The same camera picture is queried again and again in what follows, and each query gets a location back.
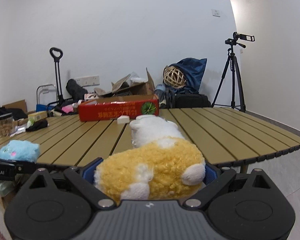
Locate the black bag on floor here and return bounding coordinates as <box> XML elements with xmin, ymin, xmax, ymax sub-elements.
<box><xmin>66</xmin><ymin>79</ymin><xmax>88</xmax><ymax>100</ymax></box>

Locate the open brown cardboard box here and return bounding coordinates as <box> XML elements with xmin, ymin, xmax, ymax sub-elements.
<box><xmin>94</xmin><ymin>68</ymin><xmax>155</xmax><ymax>98</ymax></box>

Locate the red fruit cardboard box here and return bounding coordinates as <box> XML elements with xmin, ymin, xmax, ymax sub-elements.
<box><xmin>78</xmin><ymin>95</ymin><xmax>159</xmax><ymax>122</ymax></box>

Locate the white wall outlet strip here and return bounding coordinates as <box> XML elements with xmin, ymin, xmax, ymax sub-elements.
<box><xmin>74</xmin><ymin>75</ymin><xmax>100</xmax><ymax>87</ymax></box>

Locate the blue velvet bag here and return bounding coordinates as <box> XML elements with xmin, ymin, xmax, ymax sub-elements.
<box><xmin>170</xmin><ymin>57</ymin><xmax>207</xmax><ymax>94</ymax></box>

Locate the clear snack jar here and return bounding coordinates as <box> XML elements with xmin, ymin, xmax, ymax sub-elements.
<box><xmin>0</xmin><ymin>113</ymin><xmax>15</xmax><ymax>137</ymax></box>

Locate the lined cardboard trash box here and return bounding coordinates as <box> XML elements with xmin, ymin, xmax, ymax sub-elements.
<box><xmin>0</xmin><ymin>180</ymin><xmax>16</xmax><ymax>210</ymax></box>

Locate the yellow blue plush toy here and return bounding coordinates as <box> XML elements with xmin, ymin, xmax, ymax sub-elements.
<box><xmin>94</xmin><ymin>115</ymin><xmax>206</xmax><ymax>203</ymax></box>

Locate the black camera tripod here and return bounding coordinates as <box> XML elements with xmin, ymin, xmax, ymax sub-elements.
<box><xmin>211</xmin><ymin>45</ymin><xmax>247</xmax><ymax>113</ymax></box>

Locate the black trolley handle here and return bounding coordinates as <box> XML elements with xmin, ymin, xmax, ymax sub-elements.
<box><xmin>49</xmin><ymin>47</ymin><xmax>64</xmax><ymax>102</ymax></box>

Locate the folding camp table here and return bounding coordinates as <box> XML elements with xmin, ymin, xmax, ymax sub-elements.
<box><xmin>14</xmin><ymin>108</ymin><xmax>300</xmax><ymax>169</ymax></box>

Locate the blue water bottle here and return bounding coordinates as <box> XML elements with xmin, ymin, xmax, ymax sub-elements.
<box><xmin>154</xmin><ymin>83</ymin><xmax>166</xmax><ymax>102</ymax></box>

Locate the black sock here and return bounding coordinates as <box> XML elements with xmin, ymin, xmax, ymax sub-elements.
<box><xmin>26</xmin><ymin>119</ymin><xmax>49</xmax><ymax>132</ymax></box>

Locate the small yellow box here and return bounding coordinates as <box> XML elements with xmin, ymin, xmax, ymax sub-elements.
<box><xmin>28</xmin><ymin>111</ymin><xmax>47</xmax><ymax>122</ymax></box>

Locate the blue plush toy head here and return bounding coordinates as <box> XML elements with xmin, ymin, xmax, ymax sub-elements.
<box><xmin>0</xmin><ymin>140</ymin><xmax>40</xmax><ymax>163</ymax></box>

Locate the cardboard box with clothes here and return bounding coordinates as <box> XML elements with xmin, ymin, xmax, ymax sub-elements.
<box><xmin>0</xmin><ymin>100</ymin><xmax>34</xmax><ymax>136</ymax></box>

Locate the black suitcase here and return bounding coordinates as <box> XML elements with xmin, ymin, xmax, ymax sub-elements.
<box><xmin>166</xmin><ymin>89</ymin><xmax>211</xmax><ymax>109</ymax></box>

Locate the woven rattan ball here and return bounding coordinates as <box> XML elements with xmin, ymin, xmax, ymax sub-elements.
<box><xmin>163</xmin><ymin>66</ymin><xmax>186</xmax><ymax>89</ymax></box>

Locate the small white foam wedge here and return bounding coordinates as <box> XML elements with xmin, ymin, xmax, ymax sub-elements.
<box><xmin>117</xmin><ymin>115</ymin><xmax>130</xmax><ymax>124</ymax></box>

